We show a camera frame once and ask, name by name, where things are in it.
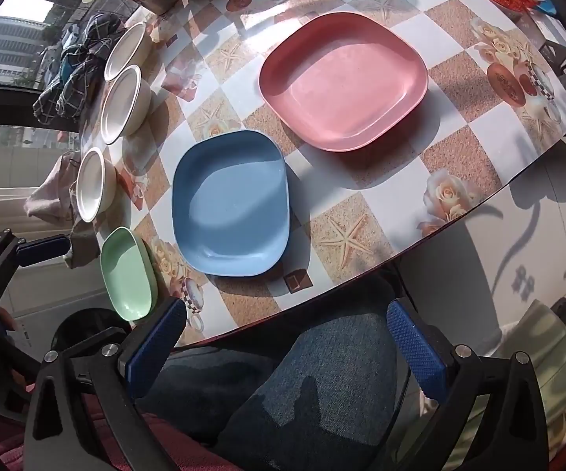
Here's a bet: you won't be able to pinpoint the small green plate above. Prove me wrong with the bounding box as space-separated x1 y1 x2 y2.
100 226 159 322

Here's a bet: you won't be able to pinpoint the person's blue jeans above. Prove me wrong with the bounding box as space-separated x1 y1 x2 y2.
136 275 441 471

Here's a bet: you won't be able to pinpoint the blue square plate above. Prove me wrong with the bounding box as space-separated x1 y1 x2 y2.
172 130 291 277

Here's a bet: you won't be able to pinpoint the pale pink cloth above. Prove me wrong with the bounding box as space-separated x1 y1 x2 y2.
24 151 100 270

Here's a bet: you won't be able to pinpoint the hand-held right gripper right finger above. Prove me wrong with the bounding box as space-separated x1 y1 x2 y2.
386 297 551 471

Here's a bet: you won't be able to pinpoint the person's left hand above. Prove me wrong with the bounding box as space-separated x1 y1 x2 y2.
0 307 20 334

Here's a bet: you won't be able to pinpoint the black chair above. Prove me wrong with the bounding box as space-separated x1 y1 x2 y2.
540 42 566 77

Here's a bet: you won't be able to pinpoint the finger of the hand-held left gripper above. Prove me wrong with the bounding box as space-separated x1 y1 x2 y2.
0 228 71 305

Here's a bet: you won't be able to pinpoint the pale green bag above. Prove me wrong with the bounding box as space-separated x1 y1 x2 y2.
460 299 566 471

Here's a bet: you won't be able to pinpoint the white bowl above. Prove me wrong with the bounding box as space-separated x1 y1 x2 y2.
104 22 153 82
99 65 152 145
75 147 117 223

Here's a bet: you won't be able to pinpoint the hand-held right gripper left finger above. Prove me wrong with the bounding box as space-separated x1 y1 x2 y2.
22 297 200 471

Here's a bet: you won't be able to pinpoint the pink square plate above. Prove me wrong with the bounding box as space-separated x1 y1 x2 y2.
258 12 429 153

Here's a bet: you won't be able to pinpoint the dark plaid cloth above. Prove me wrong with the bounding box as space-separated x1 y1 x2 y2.
33 12 127 126

